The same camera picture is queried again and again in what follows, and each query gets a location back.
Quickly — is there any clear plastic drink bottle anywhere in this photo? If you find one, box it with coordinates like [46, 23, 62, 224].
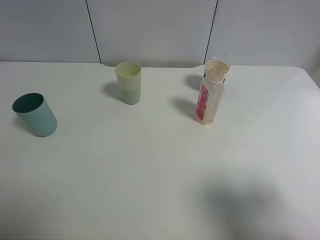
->
[195, 69, 225, 125]

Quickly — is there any pale green plastic cup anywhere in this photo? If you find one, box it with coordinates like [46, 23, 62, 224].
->
[115, 61, 142, 105]

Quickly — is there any blue white paper cup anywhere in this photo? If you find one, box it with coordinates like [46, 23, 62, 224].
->
[203, 57, 231, 82]

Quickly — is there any teal plastic cup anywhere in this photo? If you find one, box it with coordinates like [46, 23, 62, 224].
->
[12, 92, 58, 137]

